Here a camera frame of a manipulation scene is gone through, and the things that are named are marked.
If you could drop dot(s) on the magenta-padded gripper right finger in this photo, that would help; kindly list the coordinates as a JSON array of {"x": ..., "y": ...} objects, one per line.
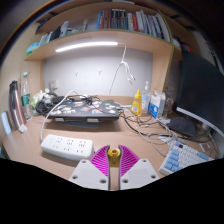
[{"x": 131, "y": 166}]

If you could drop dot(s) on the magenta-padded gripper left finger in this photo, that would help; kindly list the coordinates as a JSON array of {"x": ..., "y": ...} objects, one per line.
[{"x": 96, "y": 166}]

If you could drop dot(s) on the yellow charger block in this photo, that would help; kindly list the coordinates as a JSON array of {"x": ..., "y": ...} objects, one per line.
[{"x": 114, "y": 152}]

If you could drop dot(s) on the white power strip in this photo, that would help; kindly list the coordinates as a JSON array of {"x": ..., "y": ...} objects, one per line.
[{"x": 66, "y": 146}]

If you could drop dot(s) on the grey laptop stand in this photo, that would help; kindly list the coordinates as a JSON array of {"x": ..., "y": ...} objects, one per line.
[{"x": 91, "y": 120}]

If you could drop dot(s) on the white and blue keyboard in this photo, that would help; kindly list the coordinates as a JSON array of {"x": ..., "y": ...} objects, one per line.
[{"x": 183, "y": 158}]

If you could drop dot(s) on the dark laptop with stickers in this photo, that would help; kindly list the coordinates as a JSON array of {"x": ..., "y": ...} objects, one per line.
[{"x": 86, "y": 110}]

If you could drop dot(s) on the yellow squeeze bottle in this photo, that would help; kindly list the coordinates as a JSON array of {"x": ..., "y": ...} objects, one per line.
[{"x": 136, "y": 106}]

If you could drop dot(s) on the black rectangular pouch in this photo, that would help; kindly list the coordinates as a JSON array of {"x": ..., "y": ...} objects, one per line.
[{"x": 181, "y": 126}]

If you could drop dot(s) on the blue and white box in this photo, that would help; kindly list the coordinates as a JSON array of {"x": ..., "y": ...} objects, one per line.
[{"x": 156, "y": 106}]

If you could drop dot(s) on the clear pump bottle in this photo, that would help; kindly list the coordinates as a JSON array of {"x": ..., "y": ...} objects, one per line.
[{"x": 146, "y": 98}]

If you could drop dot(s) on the black headphones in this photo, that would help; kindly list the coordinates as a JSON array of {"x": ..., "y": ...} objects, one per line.
[{"x": 41, "y": 106}]

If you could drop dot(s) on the small white crumpled tissue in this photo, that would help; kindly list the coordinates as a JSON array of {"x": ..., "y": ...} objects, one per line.
[{"x": 22, "y": 128}]

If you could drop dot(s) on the green and white plush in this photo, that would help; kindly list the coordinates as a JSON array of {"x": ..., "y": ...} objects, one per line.
[{"x": 37, "y": 98}]

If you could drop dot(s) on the clear green-label water bottle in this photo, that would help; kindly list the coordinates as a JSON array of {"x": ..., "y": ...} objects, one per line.
[{"x": 26, "y": 100}]

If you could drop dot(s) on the pink thermos flask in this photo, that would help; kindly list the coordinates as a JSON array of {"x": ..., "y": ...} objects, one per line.
[{"x": 17, "y": 110}]

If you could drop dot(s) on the light blue flat case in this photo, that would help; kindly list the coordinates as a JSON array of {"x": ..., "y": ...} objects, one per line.
[{"x": 6, "y": 123}]

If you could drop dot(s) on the black monitor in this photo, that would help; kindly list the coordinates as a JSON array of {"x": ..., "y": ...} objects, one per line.
[{"x": 203, "y": 86}]

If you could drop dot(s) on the white LED light bar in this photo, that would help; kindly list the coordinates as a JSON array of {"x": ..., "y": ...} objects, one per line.
[{"x": 86, "y": 46}]

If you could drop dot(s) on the wooden shelf unit with books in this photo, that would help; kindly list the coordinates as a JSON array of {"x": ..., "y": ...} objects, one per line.
[{"x": 110, "y": 36}]

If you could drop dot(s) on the white wall outlet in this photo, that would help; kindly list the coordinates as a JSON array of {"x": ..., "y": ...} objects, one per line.
[{"x": 54, "y": 84}]

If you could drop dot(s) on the small wall hook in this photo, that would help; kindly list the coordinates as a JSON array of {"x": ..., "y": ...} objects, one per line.
[
  {"x": 76, "y": 73},
  {"x": 100, "y": 71}
]

